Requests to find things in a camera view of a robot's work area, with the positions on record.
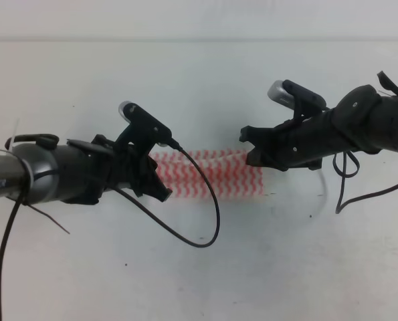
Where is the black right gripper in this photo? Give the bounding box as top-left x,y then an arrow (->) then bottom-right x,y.
239,116 -> 322,171

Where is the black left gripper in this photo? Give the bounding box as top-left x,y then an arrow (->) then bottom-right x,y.
92,134 -> 173,202

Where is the pink white striped towel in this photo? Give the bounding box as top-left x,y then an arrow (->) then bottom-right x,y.
151,149 -> 264,199

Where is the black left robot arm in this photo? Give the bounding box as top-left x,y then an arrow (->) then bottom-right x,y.
0,134 -> 172,205

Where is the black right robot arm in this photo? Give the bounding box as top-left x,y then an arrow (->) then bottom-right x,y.
239,72 -> 398,171

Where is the black left camera cable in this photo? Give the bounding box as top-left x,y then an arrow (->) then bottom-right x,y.
114,136 -> 221,249

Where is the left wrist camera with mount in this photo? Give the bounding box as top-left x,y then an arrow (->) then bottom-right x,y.
115,101 -> 173,152

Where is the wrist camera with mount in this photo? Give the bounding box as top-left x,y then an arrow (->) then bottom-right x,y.
268,80 -> 328,120
115,101 -> 173,152

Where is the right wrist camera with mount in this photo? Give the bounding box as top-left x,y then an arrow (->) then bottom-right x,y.
268,80 -> 328,120

